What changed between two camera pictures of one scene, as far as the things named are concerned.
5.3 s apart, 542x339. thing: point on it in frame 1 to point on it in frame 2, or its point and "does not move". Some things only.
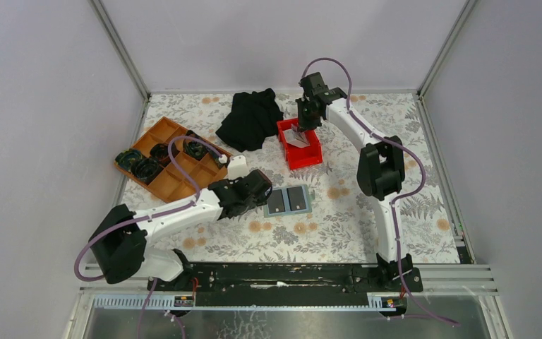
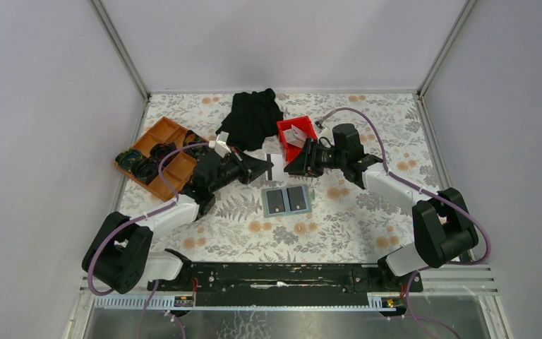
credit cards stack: x=296 y=138 does not move
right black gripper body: x=305 y=119 to x=329 y=158
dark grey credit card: x=275 y=202 does not move
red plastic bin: x=300 y=157 does not move
